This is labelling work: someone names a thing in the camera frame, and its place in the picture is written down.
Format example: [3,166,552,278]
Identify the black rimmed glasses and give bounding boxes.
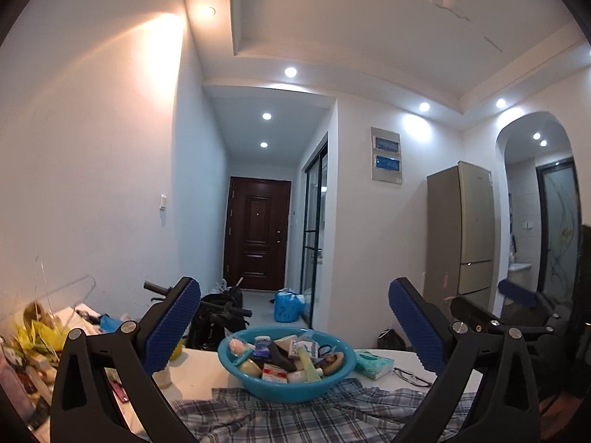
[393,367,435,388]

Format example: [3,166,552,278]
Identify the black framed glass door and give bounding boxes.
[300,131,329,328]

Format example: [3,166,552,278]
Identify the green wipes pack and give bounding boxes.
[355,351,396,381]

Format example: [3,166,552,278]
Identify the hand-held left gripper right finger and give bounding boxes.
[388,278,541,443]

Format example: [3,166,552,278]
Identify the yellow crumpled wrapper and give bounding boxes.
[14,305,70,356]

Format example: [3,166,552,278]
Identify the blue plastic basin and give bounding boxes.
[217,326,356,402]

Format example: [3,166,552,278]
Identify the blue plastic bag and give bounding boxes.
[273,288,311,323]

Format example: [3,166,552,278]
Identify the frosted kitchen glass door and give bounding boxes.
[536,159,583,306]

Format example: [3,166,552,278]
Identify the blue plaid cloth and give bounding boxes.
[173,377,481,443]

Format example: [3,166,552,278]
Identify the red flat case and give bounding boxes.
[108,371,129,403]

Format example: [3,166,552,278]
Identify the black plastic bag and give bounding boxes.
[378,329,407,352]

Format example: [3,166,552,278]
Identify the grey electrical panel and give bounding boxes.
[370,126,403,185]

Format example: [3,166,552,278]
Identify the black display case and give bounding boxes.
[270,339,298,372]

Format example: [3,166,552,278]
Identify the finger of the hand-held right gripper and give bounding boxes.
[450,296,506,330]
[498,279,555,315]

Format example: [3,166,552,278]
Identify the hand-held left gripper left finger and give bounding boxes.
[48,276,202,443]

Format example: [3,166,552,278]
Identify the gold refrigerator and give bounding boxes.
[426,161,496,311]

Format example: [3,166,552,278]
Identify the white ceiling fan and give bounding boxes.
[325,0,505,54]

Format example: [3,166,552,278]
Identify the green tube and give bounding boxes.
[298,348,325,382]

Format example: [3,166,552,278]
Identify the clear acrylic stand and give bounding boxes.
[34,254,98,329]

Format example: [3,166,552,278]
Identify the white cup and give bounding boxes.
[152,364,173,391]

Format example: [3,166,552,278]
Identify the brown entrance door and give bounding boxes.
[223,176,291,292]

